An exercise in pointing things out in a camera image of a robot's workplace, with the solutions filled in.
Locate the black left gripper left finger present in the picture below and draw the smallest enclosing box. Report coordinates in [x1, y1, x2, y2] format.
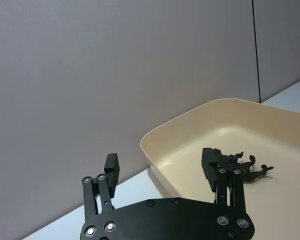
[81, 152, 121, 222]

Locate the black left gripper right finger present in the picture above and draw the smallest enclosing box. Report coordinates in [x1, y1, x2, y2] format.
[201, 147, 249, 214]

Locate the white table cloth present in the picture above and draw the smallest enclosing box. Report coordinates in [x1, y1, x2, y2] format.
[21, 74, 300, 240]

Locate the cream plastic tray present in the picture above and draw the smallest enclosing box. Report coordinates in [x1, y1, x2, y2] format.
[140, 97, 300, 240]

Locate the black toy figure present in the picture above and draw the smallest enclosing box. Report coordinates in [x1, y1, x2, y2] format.
[213, 148, 275, 185]

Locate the pale grey wall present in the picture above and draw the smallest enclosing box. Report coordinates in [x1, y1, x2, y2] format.
[0, 0, 300, 240]

